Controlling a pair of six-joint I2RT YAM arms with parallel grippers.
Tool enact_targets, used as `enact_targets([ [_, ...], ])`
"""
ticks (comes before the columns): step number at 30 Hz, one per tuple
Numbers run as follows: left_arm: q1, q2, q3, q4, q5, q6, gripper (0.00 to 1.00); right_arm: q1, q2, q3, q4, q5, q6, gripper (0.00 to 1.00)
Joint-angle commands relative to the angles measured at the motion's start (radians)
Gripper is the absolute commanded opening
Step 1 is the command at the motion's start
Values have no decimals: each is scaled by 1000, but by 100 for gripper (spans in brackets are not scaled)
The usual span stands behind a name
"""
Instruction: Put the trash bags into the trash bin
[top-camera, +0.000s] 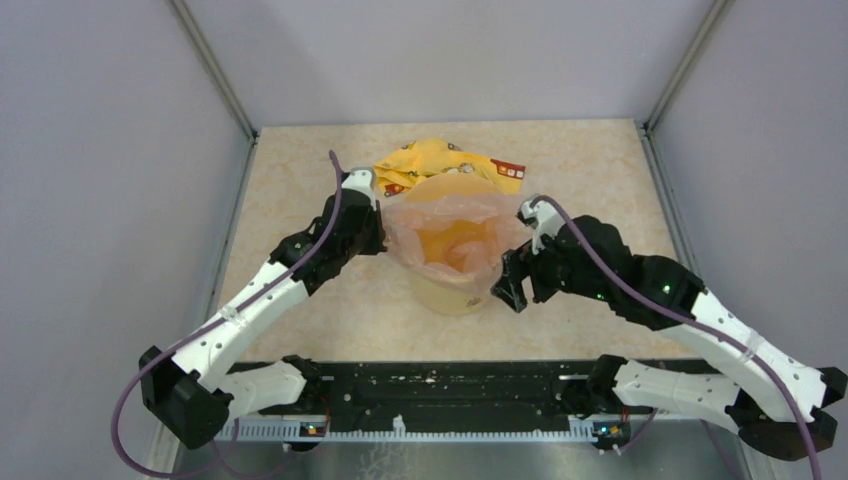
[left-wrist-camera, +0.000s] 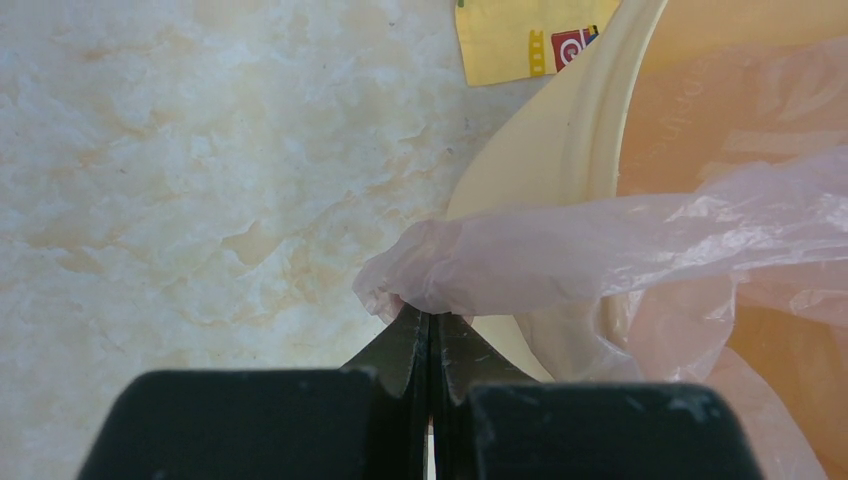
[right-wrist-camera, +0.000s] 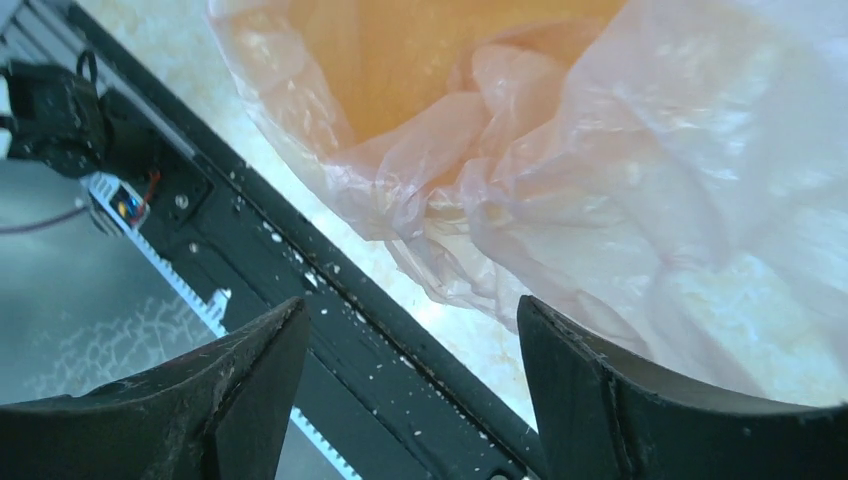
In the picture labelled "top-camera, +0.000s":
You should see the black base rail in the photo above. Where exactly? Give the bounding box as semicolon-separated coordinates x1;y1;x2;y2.
231;360;697;435

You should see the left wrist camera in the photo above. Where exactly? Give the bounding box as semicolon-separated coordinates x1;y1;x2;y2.
342;167;378;210

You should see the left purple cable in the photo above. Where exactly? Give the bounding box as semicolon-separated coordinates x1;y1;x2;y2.
109;149;346;480

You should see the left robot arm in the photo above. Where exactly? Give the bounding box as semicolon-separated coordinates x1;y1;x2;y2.
139;186;385;449

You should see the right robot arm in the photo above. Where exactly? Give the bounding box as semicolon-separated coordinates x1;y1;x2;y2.
492;208;847;461

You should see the left aluminium frame post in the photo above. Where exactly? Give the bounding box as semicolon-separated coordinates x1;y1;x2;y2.
167;0;258;144

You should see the right aluminium frame post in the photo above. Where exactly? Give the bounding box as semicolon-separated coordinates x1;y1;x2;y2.
643;0;735;136

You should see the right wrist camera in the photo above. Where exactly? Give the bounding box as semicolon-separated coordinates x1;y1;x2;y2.
518;194;565;255

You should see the aluminium frame post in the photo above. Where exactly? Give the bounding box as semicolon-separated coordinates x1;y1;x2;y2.
643;0;735;136
167;0;258;144

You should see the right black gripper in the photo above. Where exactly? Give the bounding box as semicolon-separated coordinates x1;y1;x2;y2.
490;221;611;312

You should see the yellow trash bin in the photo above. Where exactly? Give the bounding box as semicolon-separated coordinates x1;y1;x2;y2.
402;173;506;315

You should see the grey cable duct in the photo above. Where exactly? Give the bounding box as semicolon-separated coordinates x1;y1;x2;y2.
214;417;606;444

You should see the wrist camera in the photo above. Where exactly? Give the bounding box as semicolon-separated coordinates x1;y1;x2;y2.
518;194;565;255
342;167;378;210

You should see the translucent pink plastic bag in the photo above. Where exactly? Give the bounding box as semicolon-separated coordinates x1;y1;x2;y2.
382;193;531;294

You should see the yellow printed wrapper bag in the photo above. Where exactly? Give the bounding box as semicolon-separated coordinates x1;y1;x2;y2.
373;138;526;197

